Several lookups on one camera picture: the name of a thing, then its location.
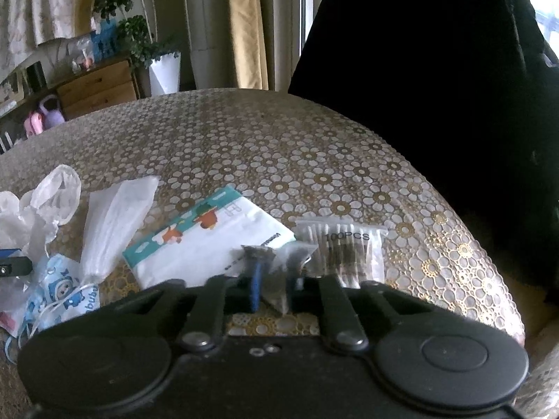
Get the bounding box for grey curtain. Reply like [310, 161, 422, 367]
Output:
[182, 0, 240, 91]

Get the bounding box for pink toy backpack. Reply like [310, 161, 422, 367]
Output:
[23, 111, 47, 137]

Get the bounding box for blue cartoon face mask pack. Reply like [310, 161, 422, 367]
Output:
[20, 253, 102, 341]

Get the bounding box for wooden drawer cabinet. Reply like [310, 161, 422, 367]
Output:
[56, 58, 141, 121]

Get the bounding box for small clear plastic bag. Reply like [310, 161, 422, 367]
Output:
[261, 244, 319, 313]

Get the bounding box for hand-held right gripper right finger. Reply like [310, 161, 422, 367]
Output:
[283, 248, 421, 352]

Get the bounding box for person in black clothing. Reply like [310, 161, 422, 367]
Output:
[288, 0, 559, 310]

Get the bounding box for white patterned hanging cloth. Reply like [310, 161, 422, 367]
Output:
[0, 0, 100, 73]

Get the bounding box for green leafy plant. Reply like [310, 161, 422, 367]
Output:
[93, 0, 184, 71]

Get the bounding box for yellow curtain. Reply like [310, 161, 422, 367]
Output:
[228, 0, 270, 91]

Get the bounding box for purple kettlebell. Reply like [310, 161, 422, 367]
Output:
[38, 94, 66, 130]

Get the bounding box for white planter pot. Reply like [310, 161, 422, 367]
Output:
[148, 51, 182, 96]

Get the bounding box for clear bag of toys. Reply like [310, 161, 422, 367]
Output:
[67, 37, 95, 74]

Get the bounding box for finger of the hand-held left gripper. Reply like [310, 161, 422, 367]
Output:
[0, 248, 34, 278]

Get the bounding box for clear bag of cotton swabs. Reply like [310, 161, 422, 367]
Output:
[296, 218, 389, 289]

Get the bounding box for cartoon print tissue pack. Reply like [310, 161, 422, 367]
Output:
[122, 185, 296, 291]

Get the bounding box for crumpled white plastic bag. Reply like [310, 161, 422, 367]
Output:
[0, 164, 83, 313]

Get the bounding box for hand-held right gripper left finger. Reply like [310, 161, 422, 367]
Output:
[129, 247, 272, 354]

